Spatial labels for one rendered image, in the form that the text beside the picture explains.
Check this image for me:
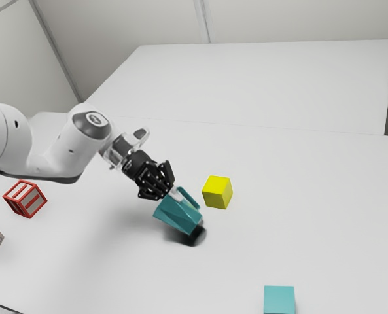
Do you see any yellow cube block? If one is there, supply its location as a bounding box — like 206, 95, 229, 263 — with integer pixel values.
202, 175, 234, 209

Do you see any teal faceted mug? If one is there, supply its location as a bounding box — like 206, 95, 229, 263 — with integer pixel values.
152, 186, 203, 236

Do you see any red and white cube block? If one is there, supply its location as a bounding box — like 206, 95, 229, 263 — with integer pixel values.
2, 179, 48, 219

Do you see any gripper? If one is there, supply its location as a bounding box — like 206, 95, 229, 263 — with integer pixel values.
121, 150, 185, 202

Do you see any light teal cube block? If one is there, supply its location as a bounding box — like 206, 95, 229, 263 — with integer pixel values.
263, 285, 296, 314

